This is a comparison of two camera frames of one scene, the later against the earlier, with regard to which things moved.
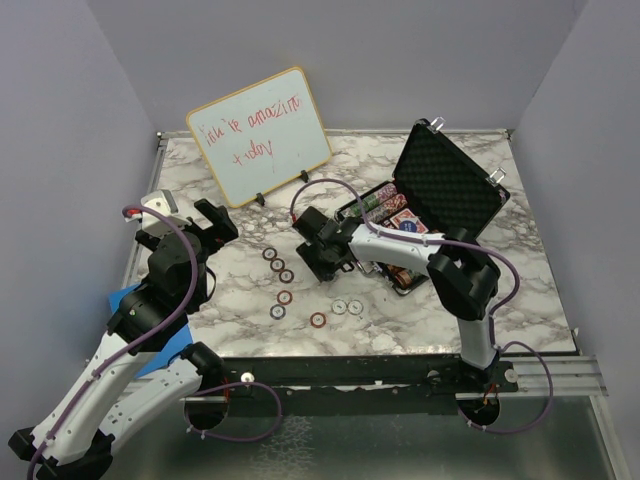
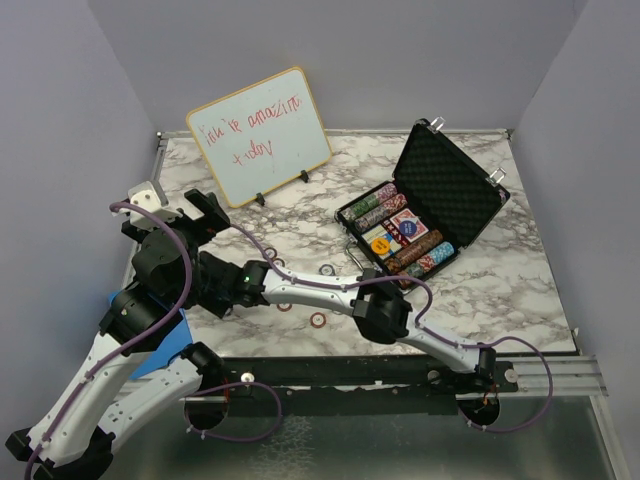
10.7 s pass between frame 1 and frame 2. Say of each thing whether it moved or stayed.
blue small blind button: stayed
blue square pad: stayed
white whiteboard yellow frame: stayed
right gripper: moved
